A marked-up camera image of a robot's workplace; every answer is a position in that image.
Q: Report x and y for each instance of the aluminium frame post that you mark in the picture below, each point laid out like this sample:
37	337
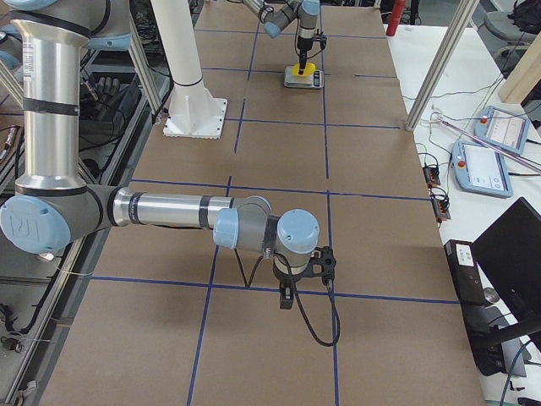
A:
452	36

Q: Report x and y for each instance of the black monitor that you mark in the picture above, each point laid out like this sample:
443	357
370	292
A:
508	252

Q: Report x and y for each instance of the yellow mango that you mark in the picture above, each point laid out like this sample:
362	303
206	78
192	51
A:
300	70

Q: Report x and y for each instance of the blue teach pendant far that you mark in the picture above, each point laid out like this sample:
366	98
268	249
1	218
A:
504	129

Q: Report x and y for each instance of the blue teach pendant near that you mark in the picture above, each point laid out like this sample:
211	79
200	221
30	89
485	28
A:
480	170

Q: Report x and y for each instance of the black computer box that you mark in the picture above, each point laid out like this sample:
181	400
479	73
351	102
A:
464	272

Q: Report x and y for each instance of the silver digital kitchen scale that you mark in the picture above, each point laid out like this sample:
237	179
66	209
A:
313	80

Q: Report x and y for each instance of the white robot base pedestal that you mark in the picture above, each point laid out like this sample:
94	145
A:
193	111

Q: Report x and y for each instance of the blue teach pendant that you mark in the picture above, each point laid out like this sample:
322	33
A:
480	170
504	129

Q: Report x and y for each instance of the red fire extinguisher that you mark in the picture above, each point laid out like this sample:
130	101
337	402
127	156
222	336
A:
396	16

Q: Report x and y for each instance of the black orange connector box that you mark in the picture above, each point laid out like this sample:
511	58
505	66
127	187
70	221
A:
440	204
431	175

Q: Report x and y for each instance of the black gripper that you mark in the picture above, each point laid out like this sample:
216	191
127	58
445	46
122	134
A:
289	279
303	46

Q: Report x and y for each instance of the brown paper table cover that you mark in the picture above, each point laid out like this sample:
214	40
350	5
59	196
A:
170	319

